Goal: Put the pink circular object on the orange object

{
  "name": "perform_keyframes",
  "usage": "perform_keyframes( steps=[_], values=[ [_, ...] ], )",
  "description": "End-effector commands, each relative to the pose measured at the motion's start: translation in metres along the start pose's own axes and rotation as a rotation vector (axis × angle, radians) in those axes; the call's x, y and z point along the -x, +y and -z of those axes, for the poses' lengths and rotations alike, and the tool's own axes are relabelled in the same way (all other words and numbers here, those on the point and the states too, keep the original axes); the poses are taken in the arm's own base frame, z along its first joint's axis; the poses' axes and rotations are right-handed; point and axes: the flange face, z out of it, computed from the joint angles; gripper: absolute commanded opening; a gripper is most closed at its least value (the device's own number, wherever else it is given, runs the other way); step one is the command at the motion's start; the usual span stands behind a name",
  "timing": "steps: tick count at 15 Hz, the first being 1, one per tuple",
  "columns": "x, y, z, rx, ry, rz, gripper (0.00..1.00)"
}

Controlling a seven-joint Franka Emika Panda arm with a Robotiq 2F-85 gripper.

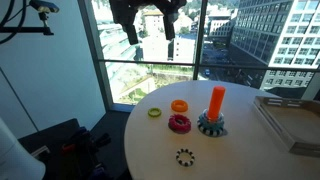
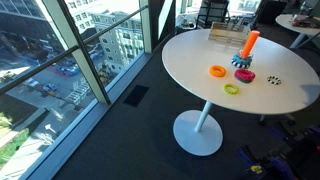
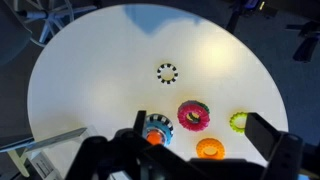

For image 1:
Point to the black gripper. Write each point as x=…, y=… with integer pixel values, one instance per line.
x=146, y=3

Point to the white rounded object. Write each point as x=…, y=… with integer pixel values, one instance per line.
x=16, y=156

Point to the orange stacking peg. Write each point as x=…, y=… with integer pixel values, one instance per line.
x=216, y=100

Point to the black equipment cart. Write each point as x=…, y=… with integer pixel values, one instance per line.
x=73, y=146

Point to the grey rectangular tray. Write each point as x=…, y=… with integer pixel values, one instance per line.
x=293, y=126

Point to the dark window frame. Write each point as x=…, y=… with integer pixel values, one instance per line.
x=100, y=73

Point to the camera on stand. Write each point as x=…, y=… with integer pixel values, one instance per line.
x=43, y=6

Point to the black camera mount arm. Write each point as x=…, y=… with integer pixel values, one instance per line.
x=26, y=30

